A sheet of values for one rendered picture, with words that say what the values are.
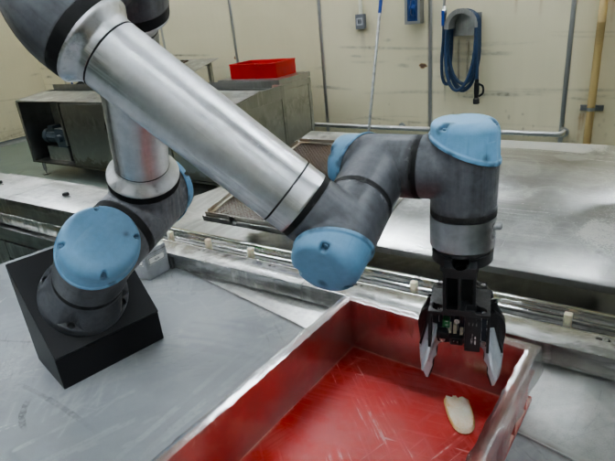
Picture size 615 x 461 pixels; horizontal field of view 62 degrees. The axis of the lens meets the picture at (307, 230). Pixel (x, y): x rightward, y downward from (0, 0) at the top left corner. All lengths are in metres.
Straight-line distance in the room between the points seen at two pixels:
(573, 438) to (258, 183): 0.56
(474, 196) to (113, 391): 0.68
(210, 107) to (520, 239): 0.82
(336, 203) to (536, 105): 4.24
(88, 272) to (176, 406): 0.26
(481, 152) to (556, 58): 4.07
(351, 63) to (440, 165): 4.66
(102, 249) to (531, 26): 4.16
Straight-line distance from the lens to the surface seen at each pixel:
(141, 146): 0.80
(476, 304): 0.65
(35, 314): 1.01
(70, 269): 0.82
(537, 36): 4.64
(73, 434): 0.93
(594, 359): 0.93
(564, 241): 1.17
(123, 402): 0.95
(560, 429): 0.84
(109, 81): 0.53
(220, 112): 0.51
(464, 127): 0.57
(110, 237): 0.83
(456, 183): 0.58
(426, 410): 0.83
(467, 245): 0.60
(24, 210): 1.85
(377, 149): 0.60
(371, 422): 0.81
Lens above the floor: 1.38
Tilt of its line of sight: 23 degrees down
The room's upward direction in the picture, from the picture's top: 6 degrees counter-clockwise
